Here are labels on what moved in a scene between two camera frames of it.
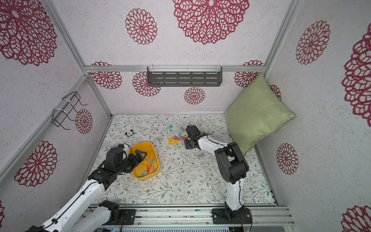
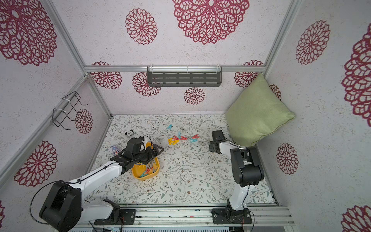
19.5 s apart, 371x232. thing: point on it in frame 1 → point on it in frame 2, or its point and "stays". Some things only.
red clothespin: x=148 y=168 stays
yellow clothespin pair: x=170 y=141 stays
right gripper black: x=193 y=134 → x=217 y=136
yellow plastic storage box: x=150 y=165 stays
